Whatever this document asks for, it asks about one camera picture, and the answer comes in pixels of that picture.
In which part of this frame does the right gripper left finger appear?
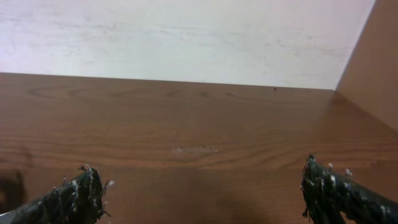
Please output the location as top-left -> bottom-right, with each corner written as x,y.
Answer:
1,164 -> 114,224

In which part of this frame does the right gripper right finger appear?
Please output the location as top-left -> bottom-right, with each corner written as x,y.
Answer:
300,154 -> 397,224

